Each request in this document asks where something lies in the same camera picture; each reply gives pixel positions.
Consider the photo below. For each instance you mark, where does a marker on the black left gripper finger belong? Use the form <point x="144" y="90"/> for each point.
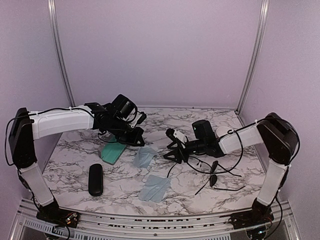
<point x="135" y="134"/>
<point x="134" y="141"/>

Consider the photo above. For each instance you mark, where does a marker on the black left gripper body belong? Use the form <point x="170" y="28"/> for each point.
<point x="118" y="128"/>

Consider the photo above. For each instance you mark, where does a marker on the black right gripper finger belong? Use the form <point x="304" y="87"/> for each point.
<point x="175" y="155"/>
<point x="175" y="145"/>

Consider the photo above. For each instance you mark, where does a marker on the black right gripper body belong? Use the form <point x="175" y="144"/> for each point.
<point x="200" y="144"/>

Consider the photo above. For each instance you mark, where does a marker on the light blue cleaning cloth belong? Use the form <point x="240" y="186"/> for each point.
<point x="144" y="156"/>

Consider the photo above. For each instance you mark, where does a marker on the grey marbled glasses case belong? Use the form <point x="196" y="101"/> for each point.
<point x="111" y="149"/>

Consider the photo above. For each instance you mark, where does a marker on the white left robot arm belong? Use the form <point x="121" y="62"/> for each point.
<point x="27" y="127"/>

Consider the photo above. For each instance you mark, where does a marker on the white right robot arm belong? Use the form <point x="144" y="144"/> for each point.
<point x="279" y="137"/>

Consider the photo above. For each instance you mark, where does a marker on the black rimless sunglasses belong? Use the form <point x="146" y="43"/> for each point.
<point x="213" y="178"/>

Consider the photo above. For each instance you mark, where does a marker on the orange bowl white inside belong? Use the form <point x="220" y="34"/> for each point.
<point x="223" y="131"/>

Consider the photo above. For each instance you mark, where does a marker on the light blue cloth front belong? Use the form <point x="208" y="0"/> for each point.
<point x="154" y="189"/>

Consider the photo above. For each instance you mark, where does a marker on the black glasses case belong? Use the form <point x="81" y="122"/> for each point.
<point x="95" y="180"/>

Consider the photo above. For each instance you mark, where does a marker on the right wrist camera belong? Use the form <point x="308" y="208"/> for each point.
<point x="174" y="134"/>

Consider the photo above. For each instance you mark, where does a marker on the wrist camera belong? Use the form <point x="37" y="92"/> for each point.
<point x="174" y="134"/>
<point x="141" y="116"/>

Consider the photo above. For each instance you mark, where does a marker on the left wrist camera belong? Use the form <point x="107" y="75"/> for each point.
<point x="141" y="116"/>

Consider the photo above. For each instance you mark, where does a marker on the aluminium frame post left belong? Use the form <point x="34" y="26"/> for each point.
<point x="59" y="51"/>

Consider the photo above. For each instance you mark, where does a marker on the aluminium frame post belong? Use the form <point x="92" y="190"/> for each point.
<point x="257" y="46"/>
<point x="59" y="51"/>

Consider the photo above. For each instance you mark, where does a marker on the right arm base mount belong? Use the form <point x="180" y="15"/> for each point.
<point x="259" y="214"/>

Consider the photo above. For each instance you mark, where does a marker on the aluminium front rail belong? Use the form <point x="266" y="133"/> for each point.
<point x="103" y="226"/>

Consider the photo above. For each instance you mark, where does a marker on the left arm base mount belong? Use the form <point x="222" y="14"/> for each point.
<point x="52" y="213"/>

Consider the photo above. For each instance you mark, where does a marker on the aluminium frame post right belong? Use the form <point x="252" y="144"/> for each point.
<point x="257" y="46"/>

